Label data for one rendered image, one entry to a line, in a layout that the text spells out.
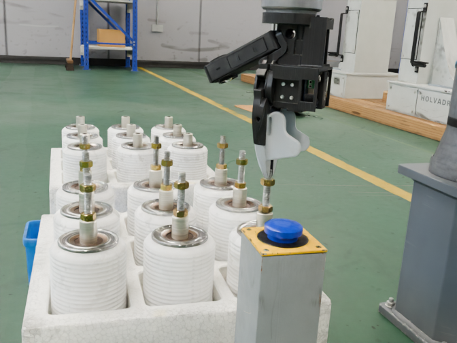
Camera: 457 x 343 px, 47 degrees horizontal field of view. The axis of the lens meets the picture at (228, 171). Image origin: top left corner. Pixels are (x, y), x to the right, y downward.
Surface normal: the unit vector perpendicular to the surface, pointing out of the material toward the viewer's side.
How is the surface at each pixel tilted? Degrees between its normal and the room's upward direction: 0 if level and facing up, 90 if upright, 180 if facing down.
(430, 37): 90
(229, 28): 90
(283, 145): 91
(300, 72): 90
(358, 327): 0
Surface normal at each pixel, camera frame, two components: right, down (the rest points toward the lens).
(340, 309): 0.05, -0.97
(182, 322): 0.27, 0.26
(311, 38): -0.41, 0.21
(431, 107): -0.94, 0.04
